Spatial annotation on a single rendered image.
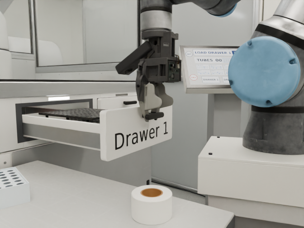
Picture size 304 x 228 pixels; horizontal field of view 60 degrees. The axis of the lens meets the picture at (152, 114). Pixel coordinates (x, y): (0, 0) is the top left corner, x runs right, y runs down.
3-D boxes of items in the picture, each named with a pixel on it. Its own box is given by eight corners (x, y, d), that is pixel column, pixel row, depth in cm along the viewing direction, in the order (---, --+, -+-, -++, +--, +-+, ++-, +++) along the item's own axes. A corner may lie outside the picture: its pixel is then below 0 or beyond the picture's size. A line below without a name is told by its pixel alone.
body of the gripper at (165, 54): (166, 84, 59) (166, 28, 57) (135, 83, 63) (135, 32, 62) (181, 83, 65) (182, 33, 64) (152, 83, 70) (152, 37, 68)
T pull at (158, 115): (164, 117, 69) (164, 111, 68) (148, 120, 62) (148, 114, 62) (152, 116, 71) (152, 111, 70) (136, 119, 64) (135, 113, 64)
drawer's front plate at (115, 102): (144, 119, 124) (144, 95, 123) (101, 127, 100) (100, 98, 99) (141, 118, 125) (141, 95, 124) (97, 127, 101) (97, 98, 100)
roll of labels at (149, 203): (168, 227, 41) (168, 203, 41) (125, 222, 43) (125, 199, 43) (174, 207, 48) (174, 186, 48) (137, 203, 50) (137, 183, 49)
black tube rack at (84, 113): (135, 132, 81) (135, 111, 80) (92, 143, 66) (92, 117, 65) (84, 125, 93) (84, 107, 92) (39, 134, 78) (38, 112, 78)
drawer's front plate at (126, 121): (172, 138, 80) (172, 102, 79) (106, 162, 56) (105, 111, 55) (167, 137, 81) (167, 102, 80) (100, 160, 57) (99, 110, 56)
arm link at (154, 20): (134, 13, 62) (153, 20, 68) (134, 33, 62) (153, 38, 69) (161, 8, 57) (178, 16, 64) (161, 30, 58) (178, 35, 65)
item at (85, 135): (164, 134, 80) (164, 113, 79) (105, 152, 58) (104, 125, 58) (74, 122, 102) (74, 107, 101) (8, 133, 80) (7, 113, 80)
